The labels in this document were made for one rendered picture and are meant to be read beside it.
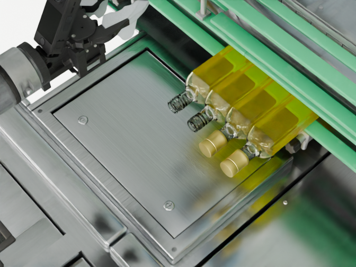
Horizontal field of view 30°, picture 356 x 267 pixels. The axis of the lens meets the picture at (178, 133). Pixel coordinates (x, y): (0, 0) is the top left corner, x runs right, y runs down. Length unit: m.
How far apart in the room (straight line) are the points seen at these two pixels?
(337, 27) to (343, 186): 0.36
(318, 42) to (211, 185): 0.36
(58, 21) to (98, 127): 0.49
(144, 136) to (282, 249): 0.37
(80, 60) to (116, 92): 0.46
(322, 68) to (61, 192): 0.57
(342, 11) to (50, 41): 0.56
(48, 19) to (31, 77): 0.09
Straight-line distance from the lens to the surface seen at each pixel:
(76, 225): 1.36
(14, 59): 1.00
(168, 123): 1.44
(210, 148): 1.24
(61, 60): 1.05
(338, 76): 1.21
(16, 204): 1.43
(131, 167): 1.38
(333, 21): 1.27
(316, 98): 1.27
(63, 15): 0.99
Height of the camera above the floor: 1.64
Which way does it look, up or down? 22 degrees down
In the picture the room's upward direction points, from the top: 127 degrees counter-clockwise
